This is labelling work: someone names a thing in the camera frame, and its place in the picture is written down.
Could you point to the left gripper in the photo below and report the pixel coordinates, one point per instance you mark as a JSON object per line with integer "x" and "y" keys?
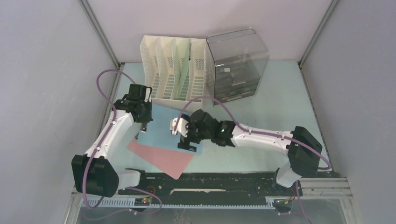
{"x": 148, "y": 118}

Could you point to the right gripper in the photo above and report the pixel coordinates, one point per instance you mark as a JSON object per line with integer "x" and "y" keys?
{"x": 185, "y": 142}

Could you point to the blue folder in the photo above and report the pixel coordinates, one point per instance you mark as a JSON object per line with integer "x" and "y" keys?
{"x": 158, "y": 132}

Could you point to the pink folder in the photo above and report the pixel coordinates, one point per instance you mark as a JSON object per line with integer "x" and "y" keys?
{"x": 172, "y": 163}

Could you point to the purple marker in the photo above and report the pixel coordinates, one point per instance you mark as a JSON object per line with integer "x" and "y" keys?
{"x": 234, "y": 79}

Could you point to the smoky transparent drawer cabinet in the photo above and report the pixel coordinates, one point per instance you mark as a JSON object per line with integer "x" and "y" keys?
{"x": 241, "y": 52}

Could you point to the green clipboard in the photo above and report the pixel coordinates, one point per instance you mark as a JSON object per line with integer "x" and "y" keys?
{"x": 181, "y": 50}

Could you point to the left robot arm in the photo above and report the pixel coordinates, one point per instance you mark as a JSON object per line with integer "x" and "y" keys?
{"x": 93, "y": 173}

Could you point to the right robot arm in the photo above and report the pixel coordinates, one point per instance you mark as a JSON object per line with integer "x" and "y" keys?
{"x": 299, "y": 146}

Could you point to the white file organizer rack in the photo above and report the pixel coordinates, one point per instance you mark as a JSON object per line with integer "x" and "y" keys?
{"x": 156, "y": 54}

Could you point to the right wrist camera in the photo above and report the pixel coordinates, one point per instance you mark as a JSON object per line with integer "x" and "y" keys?
{"x": 179, "y": 126}

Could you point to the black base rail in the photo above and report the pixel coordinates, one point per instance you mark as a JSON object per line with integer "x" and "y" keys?
{"x": 215, "y": 188}

